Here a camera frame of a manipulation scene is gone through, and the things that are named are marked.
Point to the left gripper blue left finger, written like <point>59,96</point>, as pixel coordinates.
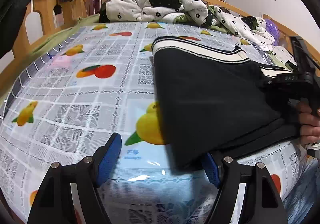
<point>53,202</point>

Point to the purple plush toy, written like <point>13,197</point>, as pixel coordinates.
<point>273,30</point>

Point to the black pants with white stripe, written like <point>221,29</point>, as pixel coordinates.
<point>216,100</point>

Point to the white floral quilt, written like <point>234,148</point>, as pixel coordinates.
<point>250,29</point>

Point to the fruit print plastic bed cover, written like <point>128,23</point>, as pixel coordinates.
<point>68,102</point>

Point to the right hand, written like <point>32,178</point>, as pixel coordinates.
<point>310,125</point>

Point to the wooden bed frame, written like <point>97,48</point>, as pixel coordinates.
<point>74,12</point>

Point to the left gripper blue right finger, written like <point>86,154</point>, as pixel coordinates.
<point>262,202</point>

